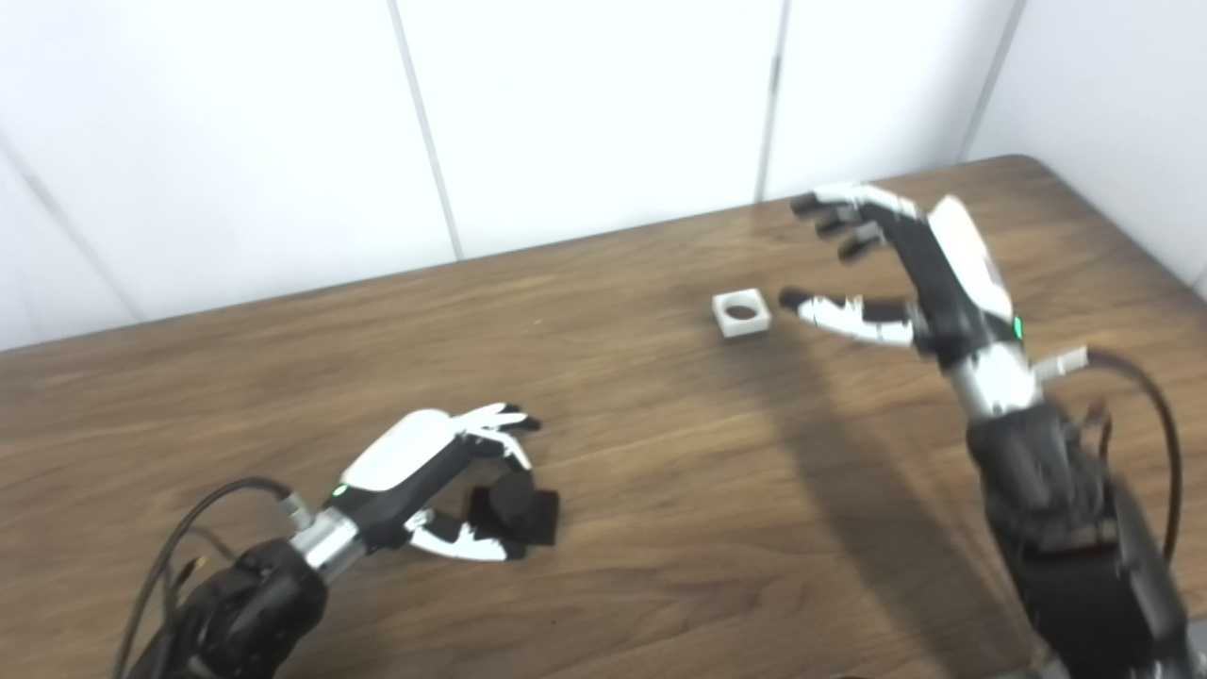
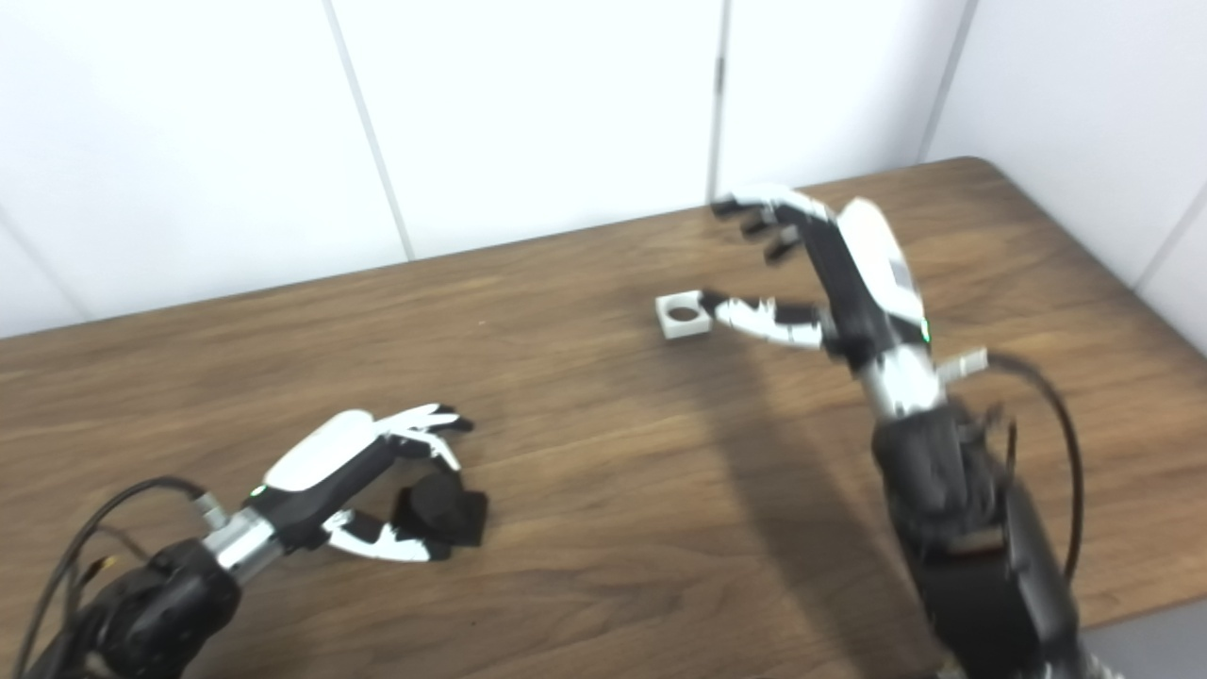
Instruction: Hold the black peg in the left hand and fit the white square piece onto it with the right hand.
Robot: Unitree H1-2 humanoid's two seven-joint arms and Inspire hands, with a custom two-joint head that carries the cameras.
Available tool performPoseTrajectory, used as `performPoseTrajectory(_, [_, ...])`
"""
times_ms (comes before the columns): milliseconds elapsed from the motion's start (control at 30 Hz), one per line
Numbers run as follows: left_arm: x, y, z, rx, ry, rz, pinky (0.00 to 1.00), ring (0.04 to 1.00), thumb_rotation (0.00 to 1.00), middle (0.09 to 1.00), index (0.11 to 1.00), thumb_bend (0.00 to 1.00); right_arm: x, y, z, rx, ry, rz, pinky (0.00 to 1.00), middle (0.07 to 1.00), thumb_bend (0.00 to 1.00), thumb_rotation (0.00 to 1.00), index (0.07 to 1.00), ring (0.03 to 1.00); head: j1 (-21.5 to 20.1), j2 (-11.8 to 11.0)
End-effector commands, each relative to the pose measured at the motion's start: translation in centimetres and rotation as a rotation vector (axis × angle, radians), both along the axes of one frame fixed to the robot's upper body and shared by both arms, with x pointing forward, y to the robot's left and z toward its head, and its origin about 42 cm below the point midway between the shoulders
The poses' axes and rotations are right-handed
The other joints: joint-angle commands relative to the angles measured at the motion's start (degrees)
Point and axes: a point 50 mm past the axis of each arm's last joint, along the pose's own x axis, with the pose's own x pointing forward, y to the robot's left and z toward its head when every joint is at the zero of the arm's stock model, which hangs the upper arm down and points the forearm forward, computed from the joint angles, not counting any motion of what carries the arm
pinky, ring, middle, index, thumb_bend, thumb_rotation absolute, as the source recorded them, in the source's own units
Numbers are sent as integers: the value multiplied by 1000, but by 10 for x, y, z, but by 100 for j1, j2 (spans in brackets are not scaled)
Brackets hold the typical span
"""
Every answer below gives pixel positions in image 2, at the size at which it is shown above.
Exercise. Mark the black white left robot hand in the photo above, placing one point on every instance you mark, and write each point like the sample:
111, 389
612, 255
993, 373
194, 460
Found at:
321, 462

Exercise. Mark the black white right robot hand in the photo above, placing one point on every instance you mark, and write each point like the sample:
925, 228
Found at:
872, 273

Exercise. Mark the black peg with square base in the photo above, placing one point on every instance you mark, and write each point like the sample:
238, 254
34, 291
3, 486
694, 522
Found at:
443, 509

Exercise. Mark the white square piece with hole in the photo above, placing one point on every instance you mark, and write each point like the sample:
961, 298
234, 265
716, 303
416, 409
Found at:
684, 325

